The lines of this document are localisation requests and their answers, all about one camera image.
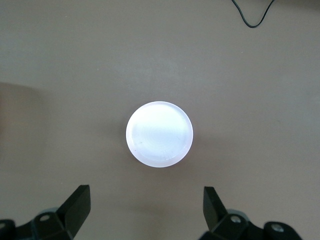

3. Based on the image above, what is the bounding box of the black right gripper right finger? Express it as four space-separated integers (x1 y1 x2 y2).
199 186 305 240

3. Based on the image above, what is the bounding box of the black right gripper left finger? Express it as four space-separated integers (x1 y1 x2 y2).
0 184 91 240

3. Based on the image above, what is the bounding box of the pale pink round plate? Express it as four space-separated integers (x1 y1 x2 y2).
125 101 195 169

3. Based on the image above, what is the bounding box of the thin black looped cable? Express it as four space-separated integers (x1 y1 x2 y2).
231 0 275 28

